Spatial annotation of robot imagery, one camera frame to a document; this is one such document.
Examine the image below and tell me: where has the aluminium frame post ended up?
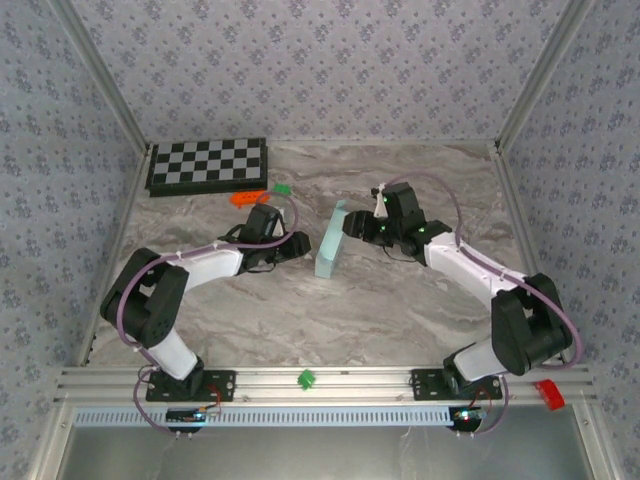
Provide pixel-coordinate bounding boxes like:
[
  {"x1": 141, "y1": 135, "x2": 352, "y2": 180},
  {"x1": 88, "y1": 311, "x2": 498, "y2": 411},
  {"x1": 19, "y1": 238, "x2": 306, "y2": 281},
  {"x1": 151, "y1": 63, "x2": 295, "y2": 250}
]
[
  {"x1": 49, "y1": 0, "x2": 151, "y2": 151},
  {"x1": 497, "y1": 0, "x2": 596, "y2": 151}
]

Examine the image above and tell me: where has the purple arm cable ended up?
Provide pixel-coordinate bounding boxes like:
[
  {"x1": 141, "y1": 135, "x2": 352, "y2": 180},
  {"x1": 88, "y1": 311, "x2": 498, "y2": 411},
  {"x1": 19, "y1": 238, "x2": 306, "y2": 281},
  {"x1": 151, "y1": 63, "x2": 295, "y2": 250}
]
[
  {"x1": 119, "y1": 192, "x2": 301, "y2": 442},
  {"x1": 387, "y1": 172, "x2": 585, "y2": 441}
]

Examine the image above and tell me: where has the black and white chessboard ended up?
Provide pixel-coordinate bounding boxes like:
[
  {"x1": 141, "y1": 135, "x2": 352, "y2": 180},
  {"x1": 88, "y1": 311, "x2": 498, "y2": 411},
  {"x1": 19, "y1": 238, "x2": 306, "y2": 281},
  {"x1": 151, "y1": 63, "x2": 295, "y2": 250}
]
[{"x1": 144, "y1": 137, "x2": 270, "y2": 199}]

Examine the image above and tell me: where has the orange toy block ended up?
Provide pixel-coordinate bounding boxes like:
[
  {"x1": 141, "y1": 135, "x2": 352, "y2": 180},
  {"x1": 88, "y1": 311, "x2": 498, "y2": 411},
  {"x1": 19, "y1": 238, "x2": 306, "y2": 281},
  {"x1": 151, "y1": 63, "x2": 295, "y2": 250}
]
[{"x1": 229, "y1": 189, "x2": 267, "y2": 207}]

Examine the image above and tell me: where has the red plastic piece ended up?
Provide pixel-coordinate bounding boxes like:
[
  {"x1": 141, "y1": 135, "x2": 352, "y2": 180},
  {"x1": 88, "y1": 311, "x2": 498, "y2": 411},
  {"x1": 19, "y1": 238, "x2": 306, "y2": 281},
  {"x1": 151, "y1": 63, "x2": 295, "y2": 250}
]
[{"x1": 534, "y1": 379, "x2": 566, "y2": 412}]

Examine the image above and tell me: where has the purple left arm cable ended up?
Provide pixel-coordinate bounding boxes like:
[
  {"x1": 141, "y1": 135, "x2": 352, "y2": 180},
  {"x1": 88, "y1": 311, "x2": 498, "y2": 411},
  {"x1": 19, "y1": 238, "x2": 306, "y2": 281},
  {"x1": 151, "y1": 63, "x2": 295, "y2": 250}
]
[{"x1": 119, "y1": 192, "x2": 301, "y2": 442}]

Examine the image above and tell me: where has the light teal paper box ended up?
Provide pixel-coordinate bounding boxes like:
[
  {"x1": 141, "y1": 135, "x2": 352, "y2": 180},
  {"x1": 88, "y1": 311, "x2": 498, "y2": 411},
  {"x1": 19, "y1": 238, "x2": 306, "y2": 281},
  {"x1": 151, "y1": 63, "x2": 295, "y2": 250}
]
[{"x1": 313, "y1": 199, "x2": 349, "y2": 280}]

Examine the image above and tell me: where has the grey slotted cable duct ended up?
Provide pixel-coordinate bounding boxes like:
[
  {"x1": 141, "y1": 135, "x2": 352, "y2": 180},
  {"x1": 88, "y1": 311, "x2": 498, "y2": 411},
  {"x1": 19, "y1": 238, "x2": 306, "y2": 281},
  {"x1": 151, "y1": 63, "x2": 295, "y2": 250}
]
[{"x1": 73, "y1": 404, "x2": 459, "y2": 429}]

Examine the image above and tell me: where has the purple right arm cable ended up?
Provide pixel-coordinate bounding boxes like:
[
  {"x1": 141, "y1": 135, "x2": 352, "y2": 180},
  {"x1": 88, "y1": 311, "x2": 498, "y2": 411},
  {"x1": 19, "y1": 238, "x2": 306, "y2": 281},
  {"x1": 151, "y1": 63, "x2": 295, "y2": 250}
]
[{"x1": 387, "y1": 172, "x2": 585, "y2": 441}]

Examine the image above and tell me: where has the small circuit board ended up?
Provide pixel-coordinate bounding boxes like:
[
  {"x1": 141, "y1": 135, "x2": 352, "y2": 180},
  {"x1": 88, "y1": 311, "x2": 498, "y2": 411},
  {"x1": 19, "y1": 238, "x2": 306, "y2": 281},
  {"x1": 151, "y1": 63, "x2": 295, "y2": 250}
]
[
  {"x1": 448, "y1": 405, "x2": 487, "y2": 431},
  {"x1": 165, "y1": 405, "x2": 221, "y2": 425}
]

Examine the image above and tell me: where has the aluminium frame side rail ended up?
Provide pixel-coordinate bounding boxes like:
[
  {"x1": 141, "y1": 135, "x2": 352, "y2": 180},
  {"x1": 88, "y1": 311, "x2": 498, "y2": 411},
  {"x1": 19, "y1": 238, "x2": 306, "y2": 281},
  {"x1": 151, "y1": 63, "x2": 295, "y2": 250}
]
[
  {"x1": 489, "y1": 142, "x2": 571, "y2": 364},
  {"x1": 77, "y1": 143, "x2": 154, "y2": 366}
]

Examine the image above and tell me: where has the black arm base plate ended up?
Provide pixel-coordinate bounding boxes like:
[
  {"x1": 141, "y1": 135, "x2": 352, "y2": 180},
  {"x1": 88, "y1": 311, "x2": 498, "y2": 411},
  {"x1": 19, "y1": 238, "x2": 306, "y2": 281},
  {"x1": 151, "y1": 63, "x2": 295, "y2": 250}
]
[
  {"x1": 144, "y1": 368, "x2": 237, "y2": 404},
  {"x1": 410, "y1": 368, "x2": 503, "y2": 402}
]

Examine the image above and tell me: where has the aluminium frame cross rail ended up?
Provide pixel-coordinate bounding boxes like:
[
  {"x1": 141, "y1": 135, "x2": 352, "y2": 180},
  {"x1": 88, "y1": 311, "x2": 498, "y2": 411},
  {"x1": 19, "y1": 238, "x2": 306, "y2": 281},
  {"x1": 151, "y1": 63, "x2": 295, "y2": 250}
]
[{"x1": 53, "y1": 364, "x2": 599, "y2": 406}]

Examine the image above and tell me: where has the grey metal sheet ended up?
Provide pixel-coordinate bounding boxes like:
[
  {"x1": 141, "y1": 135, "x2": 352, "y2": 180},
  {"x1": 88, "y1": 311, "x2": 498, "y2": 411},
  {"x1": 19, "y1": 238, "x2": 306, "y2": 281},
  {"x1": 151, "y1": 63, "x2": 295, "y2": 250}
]
[{"x1": 54, "y1": 424, "x2": 599, "y2": 480}]

